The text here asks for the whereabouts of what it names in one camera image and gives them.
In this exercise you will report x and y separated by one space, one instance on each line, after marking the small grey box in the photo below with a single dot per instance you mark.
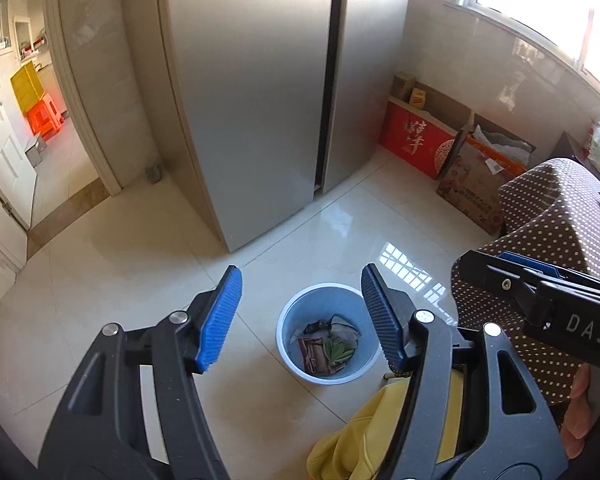
35 151

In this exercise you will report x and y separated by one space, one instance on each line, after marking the red snack packet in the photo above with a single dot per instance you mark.
314 355

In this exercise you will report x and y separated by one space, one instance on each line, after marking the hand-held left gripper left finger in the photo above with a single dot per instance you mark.
220 320

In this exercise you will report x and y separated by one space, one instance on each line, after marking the dark wooden cabinet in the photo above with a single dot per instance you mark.
567 152

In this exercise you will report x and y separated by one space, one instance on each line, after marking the light blue plastic bin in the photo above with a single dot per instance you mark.
290 320

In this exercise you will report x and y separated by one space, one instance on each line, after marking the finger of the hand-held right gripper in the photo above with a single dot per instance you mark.
485 275
545 265

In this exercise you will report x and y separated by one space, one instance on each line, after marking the person's right hand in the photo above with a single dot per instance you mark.
577 410

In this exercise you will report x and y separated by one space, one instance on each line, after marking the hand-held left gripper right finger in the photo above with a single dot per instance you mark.
382 317

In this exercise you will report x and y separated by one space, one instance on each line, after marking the white panel door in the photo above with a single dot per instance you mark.
0 170

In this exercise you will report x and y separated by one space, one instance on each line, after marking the small yellow carton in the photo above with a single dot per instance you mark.
418 97

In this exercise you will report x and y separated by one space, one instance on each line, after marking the white paper carton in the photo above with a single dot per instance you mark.
345 329

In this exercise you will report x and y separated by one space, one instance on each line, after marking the brown polka dot tablecloth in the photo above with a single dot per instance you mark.
545 200

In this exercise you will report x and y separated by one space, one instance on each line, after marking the silver double door fridge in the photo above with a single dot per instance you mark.
260 85

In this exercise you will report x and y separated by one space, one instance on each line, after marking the orange plastic stool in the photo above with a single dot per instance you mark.
47 115

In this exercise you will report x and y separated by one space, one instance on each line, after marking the yellow plastic crate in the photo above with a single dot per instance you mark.
27 87

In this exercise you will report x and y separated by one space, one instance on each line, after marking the green vegetable leaf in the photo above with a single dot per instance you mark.
337 350

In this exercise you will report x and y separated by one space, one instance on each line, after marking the red gift box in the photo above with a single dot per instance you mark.
410 140

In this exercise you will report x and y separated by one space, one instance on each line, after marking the printed cardboard box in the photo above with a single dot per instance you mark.
472 190

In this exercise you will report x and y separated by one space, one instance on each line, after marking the person's yellow trouser leg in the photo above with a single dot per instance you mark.
360 440

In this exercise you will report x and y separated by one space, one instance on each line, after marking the open plain cardboard box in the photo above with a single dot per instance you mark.
445 110

